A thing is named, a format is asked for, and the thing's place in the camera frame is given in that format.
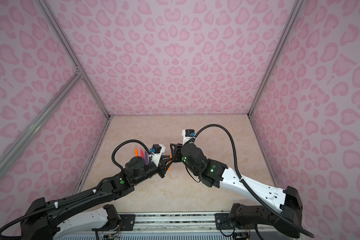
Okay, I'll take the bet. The orange pen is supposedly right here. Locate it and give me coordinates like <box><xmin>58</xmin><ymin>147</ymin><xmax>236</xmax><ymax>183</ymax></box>
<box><xmin>167</xmin><ymin>155</ymin><xmax>173</xmax><ymax>171</ymax></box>

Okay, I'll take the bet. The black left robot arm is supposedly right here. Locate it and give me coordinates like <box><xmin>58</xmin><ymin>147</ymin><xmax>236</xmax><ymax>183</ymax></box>
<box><xmin>21</xmin><ymin>156</ymin><xmax>173</xmax><ymax>240</ymax></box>

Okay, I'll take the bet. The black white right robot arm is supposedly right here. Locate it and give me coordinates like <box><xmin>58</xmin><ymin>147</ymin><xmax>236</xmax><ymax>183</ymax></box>
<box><xmin>170</xmin><ymin>144</ymin><xmax>303</xmax><ymax>239</ymax></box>

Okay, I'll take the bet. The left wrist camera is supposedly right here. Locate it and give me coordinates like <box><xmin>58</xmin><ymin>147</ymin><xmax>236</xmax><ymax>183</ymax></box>
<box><xmin>149</xmin><ymin>144</ymin><xmax>166</xmax><ymax>167</ymax></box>

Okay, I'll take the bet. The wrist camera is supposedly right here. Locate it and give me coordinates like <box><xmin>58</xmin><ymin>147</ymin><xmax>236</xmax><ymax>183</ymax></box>
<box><xmin>182</xmin><ymin>129</ymin><xmax>196</xmax><ymax>145</ymax></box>
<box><xmin>149</xmin><ymin>144</ymin><xmax>166</xmax><ymax>167</ymax></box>

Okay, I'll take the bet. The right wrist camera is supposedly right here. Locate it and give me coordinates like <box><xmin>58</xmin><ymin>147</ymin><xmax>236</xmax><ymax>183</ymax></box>
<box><xmin>182</xmin><ymin>129</ymin><xmax>196</xmax><ymax>145</ymax></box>

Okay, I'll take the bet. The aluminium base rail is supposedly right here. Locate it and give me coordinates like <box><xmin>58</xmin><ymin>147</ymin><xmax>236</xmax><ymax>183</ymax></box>
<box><xmin>47</xmin><ymin>211</ymin><xmax>307</xmax><ymax>240</ymax></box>

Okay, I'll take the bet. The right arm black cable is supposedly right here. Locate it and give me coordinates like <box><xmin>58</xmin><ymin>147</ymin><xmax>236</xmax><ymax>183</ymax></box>
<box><xmin>191</xmin><ymin>124</ymin><xmax>315</xmax><ymax>240</ymax></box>

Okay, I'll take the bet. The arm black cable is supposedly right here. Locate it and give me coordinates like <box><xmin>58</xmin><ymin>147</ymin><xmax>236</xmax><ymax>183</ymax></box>
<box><xmin>191</xmin><ymin>124</ymin><xmax>315</xmax><ymax>240</ymax></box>
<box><xmin>0</xmin><ymin>139</ymin><xmax>152</xmax><ymax>240</ymax></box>

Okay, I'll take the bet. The aluminium diagonal wall bar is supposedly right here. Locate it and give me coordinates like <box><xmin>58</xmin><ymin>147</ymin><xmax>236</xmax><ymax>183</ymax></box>
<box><xmin>0</xmin><ymin>71</ymin><xmax>83</xmax><ymax>180</ymax></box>

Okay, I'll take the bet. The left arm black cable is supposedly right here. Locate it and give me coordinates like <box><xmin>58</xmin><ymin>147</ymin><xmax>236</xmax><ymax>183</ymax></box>
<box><xmin>0</xmin><ymin>139</ymin><xmax>152</xmax><ymax>240</ymax></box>

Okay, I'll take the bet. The aluminium corner post right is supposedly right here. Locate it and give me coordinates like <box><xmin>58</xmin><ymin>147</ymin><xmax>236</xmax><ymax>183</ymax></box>
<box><xmin>248</xmin><ymin>0</ymin><xmax>307</xmax><ymax>119</ymax></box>

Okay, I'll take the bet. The aluminium corner post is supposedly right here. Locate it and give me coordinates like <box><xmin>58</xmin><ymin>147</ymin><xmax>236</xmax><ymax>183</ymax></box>
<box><xmin>35</xmin><ymin>0</ymin><xmax>111</xmax><ymax>120</ymax></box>
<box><xmin>248</xmin><ymin>0</ymin><xmax>307</xmax><ymax>119</ymax></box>

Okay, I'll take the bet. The aluminium corner post left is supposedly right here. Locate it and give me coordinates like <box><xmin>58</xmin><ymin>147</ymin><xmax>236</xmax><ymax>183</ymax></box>
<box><xmin>35</xmin><ymin>0</ymin><xmax>111</xmax><ymax>120</ymax></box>

